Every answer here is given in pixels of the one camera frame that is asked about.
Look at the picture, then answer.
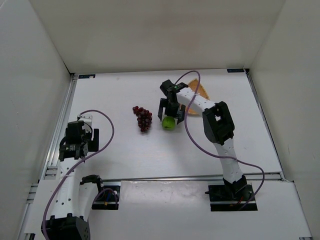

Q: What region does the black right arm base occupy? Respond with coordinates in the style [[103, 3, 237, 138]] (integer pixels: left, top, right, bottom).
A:
[[205, 184, 258, 212]]

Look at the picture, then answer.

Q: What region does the green fake apple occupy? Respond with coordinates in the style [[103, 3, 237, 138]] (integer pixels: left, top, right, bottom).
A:
[[161, 116, 176, 131]]

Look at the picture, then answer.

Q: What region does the blue left corner label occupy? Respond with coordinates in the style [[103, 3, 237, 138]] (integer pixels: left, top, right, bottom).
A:
[[78, 74, 96, 79]]

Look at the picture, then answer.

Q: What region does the woven triangular fruit basket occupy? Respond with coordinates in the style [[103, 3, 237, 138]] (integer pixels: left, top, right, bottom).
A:
[[185, 78, 215, 117]]

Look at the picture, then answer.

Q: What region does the aluminium front rail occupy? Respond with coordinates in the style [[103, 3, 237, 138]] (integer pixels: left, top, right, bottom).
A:
[[102, 172, 285, 182]]

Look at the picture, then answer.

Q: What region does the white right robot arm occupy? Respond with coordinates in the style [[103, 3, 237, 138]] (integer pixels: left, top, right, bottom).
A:
[[157, 79, 247, 194]]

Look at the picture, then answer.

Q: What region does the blue right corner label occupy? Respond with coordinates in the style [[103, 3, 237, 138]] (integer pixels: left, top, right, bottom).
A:
[[227, 68, 245, 73]]

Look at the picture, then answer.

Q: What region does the red fake grape bunch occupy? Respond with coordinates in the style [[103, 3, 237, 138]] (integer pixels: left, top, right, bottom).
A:
[[132, 105, 153, 133]]

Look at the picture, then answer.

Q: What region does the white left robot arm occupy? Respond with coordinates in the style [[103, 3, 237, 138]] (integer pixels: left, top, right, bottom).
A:
[[41, 118, 103, 240]]

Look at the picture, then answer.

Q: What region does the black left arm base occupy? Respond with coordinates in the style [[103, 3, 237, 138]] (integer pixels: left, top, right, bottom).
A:
[[91, 182, 121, 211]]

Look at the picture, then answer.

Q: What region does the aluminium left side rail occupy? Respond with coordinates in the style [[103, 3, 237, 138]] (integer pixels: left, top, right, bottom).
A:
[[16, 72, 78, 240]]

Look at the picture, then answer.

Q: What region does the blue corner label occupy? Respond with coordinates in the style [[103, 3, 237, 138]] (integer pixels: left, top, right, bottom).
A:
[[78, 74, 96, 79], [227, 68, 245, 73]]

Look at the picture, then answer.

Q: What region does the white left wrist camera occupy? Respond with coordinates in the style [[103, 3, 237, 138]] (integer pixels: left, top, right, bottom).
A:
[[77, 114, 93, 132]]

